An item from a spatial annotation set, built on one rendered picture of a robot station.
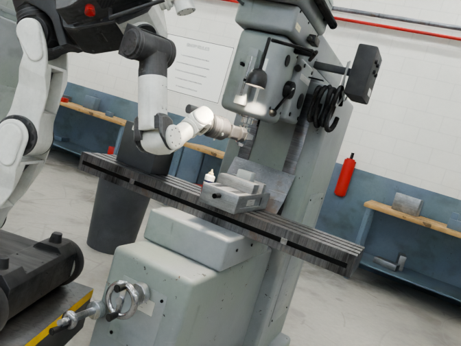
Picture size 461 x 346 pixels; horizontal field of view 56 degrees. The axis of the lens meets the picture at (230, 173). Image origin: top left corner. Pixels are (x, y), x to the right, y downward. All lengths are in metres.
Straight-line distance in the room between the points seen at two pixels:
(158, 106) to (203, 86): 5.37
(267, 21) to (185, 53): 5.34
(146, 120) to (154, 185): 0.52
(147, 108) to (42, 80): 0.42
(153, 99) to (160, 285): 0.59
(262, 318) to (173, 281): 0.86
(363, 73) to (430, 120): 4.03
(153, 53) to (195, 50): 5.53
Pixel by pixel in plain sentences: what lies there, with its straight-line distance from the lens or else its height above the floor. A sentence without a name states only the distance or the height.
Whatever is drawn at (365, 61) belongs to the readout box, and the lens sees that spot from 1.89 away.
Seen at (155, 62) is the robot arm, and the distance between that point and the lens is 1.38.
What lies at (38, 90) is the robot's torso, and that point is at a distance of 1.63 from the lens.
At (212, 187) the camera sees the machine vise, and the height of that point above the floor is 1.02.
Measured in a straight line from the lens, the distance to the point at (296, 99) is 1.87.
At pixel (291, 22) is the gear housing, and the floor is 1.67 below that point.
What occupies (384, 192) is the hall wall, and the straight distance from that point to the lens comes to 5.82.
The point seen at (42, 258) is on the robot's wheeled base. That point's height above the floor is 0.59.
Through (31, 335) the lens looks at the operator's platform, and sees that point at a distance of 1.68.
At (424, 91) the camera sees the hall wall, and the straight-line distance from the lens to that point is 5.92.
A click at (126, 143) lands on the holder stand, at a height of 1.05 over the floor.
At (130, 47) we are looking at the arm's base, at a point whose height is 1.39.
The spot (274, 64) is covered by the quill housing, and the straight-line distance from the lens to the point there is 1.66.
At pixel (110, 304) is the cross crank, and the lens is 1.43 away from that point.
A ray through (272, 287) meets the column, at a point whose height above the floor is 0.58.
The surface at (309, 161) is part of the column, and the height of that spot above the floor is 1.20.
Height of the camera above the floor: 1.25
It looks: 6 degrees down
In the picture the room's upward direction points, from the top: 17 degrees clockwise
